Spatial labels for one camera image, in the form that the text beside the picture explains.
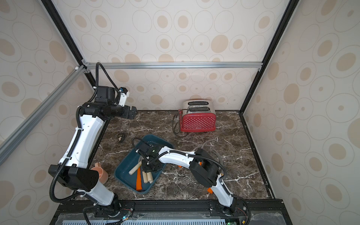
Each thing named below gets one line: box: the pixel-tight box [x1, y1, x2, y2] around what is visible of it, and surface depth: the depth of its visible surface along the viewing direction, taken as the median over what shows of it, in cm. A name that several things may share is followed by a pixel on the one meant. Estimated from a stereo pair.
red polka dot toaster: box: [178, 99, 217, 133], surface depth 100 cm
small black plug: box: [117, 134, 126, 143], surface depth 103 cm
